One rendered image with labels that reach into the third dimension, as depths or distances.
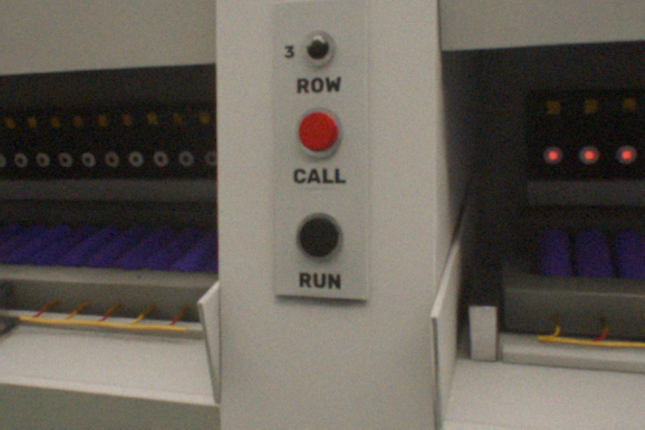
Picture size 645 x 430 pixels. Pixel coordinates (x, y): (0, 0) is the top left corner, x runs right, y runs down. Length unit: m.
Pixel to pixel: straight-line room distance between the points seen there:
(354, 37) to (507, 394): 0.16
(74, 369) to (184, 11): 0.18
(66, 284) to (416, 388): 0.21
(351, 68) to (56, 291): 0.22
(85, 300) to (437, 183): 0.22
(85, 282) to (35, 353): 0.04
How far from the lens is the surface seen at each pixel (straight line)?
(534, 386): 0.32
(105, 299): 0.41
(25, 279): 0.43
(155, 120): 0.51
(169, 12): 0.33
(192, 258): 0.42
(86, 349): 0.39
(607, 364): 0.33
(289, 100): 0.29
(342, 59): 0.28
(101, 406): 0.35
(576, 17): 0.29
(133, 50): 0.34
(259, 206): 0.29
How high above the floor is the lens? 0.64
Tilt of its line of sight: 2 degrees down
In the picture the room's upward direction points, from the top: straight up
